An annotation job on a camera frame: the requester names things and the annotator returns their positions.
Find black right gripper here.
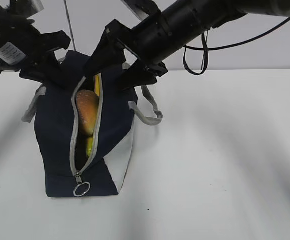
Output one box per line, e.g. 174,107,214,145
83,11,168,92

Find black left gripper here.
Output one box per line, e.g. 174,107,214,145
0,25,79,91

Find brown bread roll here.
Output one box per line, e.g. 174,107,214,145
76,90,90,136

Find navy blue lunch bag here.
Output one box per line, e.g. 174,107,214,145
22,50,163,198

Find yellow banana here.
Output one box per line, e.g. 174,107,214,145
86,74,100,157

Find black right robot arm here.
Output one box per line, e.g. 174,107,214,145
84,0,290,90

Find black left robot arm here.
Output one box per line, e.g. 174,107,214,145
0,0,71,88

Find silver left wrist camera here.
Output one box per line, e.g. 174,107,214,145
5,0,44,18

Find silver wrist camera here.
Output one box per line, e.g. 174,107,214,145
121,0,160,21
5,0,44,18

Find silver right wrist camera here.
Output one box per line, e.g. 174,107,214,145
121,0,160,21

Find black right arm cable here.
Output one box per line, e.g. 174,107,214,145
183,8,290,76

